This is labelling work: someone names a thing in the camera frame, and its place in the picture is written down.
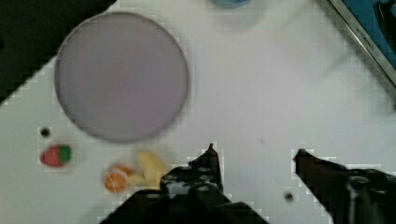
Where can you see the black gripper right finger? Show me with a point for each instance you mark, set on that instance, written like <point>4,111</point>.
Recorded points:
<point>350,196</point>

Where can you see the red toy strawberry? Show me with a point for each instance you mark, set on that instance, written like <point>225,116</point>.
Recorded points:
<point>56,155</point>

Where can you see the yellow toy banana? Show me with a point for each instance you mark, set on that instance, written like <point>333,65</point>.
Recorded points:
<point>152,170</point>

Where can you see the blue bowl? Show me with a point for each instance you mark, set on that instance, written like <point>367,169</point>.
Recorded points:
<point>230,3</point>

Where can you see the grey round plate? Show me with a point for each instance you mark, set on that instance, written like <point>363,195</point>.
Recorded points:
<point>121,77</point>

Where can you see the toy orange slice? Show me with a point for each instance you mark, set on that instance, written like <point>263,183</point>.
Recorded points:
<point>117,178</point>

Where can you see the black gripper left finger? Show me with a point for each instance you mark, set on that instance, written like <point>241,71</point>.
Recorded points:
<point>191,194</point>

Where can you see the black toaster oven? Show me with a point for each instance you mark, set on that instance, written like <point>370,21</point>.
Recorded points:
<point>371,24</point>

